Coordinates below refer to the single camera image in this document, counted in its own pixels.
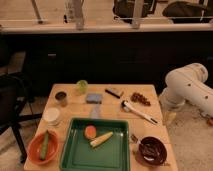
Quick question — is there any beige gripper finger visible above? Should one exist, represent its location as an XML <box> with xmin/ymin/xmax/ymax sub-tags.
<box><xmin>163</xmin><ymin>112</ymin><xmax>176</xmax><ymax>126</ymax></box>

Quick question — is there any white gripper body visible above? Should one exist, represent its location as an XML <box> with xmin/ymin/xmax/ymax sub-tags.
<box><xmin>159</xmin><ymin>88</ymin><xmax>182</xmax><ymax>111</ymax></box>

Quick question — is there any dark red grape bunch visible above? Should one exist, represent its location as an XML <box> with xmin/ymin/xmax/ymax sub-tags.
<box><xmin>131</xmin><ymin>92</ymin><xmax>151</xmax><ymax>106</ymax></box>

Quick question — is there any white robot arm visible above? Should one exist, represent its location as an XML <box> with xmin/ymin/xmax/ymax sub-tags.
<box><xmin>159</xmin><ymin>63</ymin><xmax>213</xmax><ymax>125</ymax></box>

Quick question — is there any dark maroon bowl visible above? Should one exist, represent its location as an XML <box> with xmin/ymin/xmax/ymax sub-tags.
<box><xmin>135</xmin><ymin>136</ymin><xmax>167</xmax><ymax>167</ymax></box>

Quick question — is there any metal fork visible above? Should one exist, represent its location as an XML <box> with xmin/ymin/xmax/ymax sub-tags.
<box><xmin>130</xmin><ymin>134</ymin><xmax>141</xmax><ymax>144</ymax></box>

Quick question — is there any green plastic tray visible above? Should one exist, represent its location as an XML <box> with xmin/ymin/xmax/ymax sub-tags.
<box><xmin>59</xmin><ymin>118</ymin><xmax>130</xmax><ymax>171</ymax></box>

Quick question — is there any yellow corn cob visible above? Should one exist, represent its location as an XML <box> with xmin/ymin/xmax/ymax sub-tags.
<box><xmin>90</xmin><ymin>132</ymin><xmax>113</xmax><ymax>148</ymax></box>

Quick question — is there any blue sponge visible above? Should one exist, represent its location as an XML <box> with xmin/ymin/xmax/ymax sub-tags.
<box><xmin>86</xmin><ymin>93</ymin><xmax>103</xmax><ymax>104</ymax></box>

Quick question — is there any orange carrot slice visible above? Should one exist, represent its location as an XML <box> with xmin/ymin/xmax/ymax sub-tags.
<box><xmin>84</xmin><ymin>125</ymin><xmax>97</xmax><ymax>140</ymax></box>

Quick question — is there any green cup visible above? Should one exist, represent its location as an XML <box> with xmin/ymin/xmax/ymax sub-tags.
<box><xmin>76</xmin><ymin>80</ymin><xmax>88</xmax><ymax>94</ymax></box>

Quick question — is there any dark metal can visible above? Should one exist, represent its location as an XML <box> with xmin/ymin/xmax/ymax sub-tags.
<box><xmin>55</xmin><ymin>91</ymin><xmax>68</xmax><ymax>107</ymax></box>

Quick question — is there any white lidded container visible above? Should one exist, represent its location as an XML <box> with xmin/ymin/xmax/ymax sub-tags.
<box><xmin>43</xmin><ymin>107</ymin><xmax>61</xmax><ymax>126</ymax></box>

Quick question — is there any green cucumber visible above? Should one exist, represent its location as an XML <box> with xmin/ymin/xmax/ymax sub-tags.
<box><xmin>40</xmin><ymin>130</ymin><xmax>49</xmax><ymax>160</ymax></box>

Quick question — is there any orange bowl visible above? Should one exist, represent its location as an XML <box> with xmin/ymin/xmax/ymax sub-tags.
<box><xmin>27</xmin><ymin>130</ymin><xmax>59</xmax><ymax>165</ymax></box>

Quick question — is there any black office chair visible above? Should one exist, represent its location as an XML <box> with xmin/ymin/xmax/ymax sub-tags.
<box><xmin>0</xmin><ymin>75</ymin><xmax>42</xmax><ymax>163</ymax></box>

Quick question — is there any white handled spatula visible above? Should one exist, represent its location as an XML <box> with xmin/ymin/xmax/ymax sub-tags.
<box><xmin>121</xmin><ymin>100</ymin><xmax>158</xmax><ymax>124</ymax></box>

